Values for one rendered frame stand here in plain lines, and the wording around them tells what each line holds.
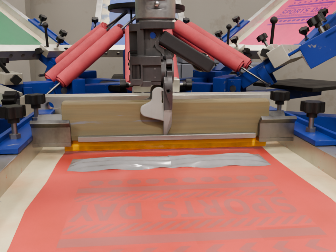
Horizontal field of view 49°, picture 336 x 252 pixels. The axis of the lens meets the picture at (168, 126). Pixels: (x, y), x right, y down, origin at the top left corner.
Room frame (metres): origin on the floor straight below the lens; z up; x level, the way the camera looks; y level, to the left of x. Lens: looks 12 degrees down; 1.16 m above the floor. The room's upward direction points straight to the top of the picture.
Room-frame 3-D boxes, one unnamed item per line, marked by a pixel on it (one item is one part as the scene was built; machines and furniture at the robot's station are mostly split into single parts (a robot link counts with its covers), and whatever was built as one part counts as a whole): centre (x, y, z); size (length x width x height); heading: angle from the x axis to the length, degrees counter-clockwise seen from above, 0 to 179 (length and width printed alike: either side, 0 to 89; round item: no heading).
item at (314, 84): (1.96, -0.46, 0.91); 1.34 x 0.41 x 0.08; 126
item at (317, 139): (0.79, -0.27, 0.97); 0.30 x 0.05 x 0.07; 6
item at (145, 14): (0.72, 0.02, 1.23); 0.08 x 0.08 x 0.05
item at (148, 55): (0.73, 0.03, 1.15); 0.09 x 0.08 x 0.12; 96
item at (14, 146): (0.73, 0.28, 0.97); 0.30 x 0.05 x 0.07; 6
